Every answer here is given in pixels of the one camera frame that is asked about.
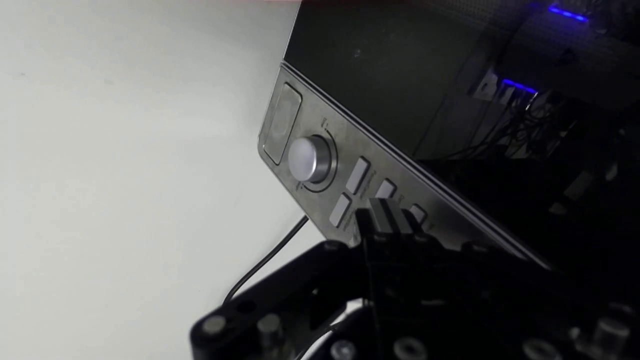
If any silver microwave oven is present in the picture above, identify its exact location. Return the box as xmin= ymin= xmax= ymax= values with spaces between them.
xmin=257 ymin=0 xmax=640 ymax=287

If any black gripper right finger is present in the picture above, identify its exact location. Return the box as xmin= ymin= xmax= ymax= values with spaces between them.
xmin=371 ymin=196 xmax=603 ymax=337

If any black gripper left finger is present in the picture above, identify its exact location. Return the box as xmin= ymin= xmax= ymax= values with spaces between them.
xmin=190 ymin=206 xmax=386 ymax=360

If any black microwave power cable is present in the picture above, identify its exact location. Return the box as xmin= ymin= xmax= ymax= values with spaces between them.
xmin=225 ymin=215 xmax=313 ymax=305

